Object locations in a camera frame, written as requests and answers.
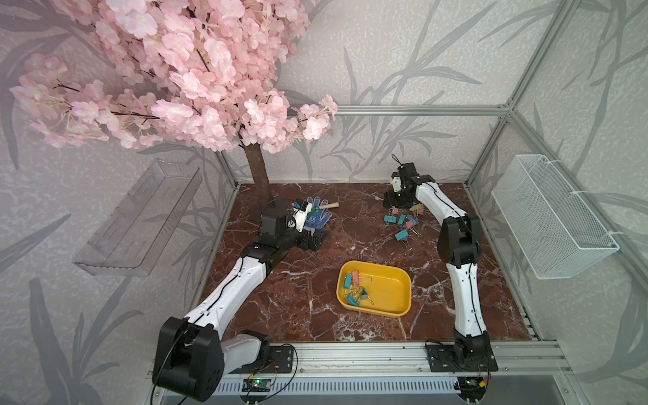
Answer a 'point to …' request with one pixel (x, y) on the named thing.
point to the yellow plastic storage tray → (374, 288)
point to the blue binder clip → (413, 219)
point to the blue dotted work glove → (319, 218)
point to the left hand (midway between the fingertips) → (316, 226)
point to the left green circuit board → (256, 385)
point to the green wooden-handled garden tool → (323, 207)
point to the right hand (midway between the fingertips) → (389, 201)
